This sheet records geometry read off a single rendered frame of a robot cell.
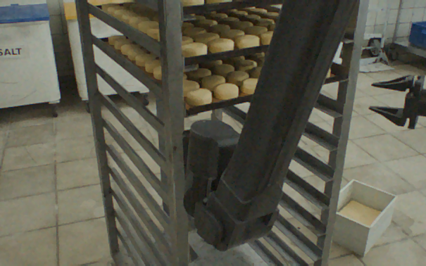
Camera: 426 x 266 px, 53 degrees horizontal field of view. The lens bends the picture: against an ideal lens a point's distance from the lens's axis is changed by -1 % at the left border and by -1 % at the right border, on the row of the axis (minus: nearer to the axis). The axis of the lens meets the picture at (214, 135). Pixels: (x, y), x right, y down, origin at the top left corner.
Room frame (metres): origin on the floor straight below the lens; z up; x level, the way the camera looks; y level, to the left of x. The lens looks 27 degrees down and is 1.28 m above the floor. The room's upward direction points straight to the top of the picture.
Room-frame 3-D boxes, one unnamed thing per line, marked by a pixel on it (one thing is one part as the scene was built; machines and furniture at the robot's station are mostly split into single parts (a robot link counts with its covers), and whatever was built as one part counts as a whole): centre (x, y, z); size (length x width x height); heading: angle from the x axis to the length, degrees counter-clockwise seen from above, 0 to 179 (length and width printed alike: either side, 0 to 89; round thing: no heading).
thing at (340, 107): (1.22, -0.14, 0.87); 0.64 x 0.03 x 0.03; 30
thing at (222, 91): (0.83, -0.02, 0.96); 0.05 x 0.05 x 0.02
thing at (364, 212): (1.57, -0.65, 0.08); 0.30 x 0.22 x 0.16; 139
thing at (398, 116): (0.85, -0.38, 0.92); 0.09 x 0.07 x 0.07; 60
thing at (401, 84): (0.86, -0.38, 0.95); 0.09 x 0.07 x 0.07; 60
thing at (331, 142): (1.22, -0.14, 0.78); 0.64 x 0.03 x 0.03; 30
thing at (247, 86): (0.86, -0.08, 0.96); 0.05 x 0.05 x 0.02
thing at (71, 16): (3.19, 0.80, 0.38); 0.64 x 0.54 x 0.77; 20
